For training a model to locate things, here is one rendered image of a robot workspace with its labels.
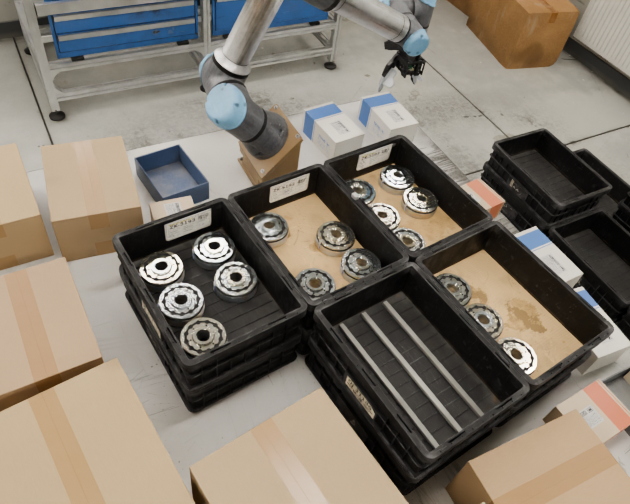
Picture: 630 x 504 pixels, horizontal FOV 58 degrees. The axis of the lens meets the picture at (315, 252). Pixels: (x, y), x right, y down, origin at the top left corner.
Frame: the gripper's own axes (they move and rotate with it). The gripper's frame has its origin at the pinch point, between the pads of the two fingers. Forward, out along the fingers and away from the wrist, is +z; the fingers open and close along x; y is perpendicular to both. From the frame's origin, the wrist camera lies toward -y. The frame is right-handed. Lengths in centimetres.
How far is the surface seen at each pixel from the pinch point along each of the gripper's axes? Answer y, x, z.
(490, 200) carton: 50, 7, 11
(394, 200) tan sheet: 43, -27, 5
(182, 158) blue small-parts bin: -6, -75, 15
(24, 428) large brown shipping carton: 74, -132, -2
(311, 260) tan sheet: 54, -61, 5
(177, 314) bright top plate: 59, -98, 2
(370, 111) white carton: -2.8, -5.9, 10.7
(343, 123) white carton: 1.7, -20.1, 9.2
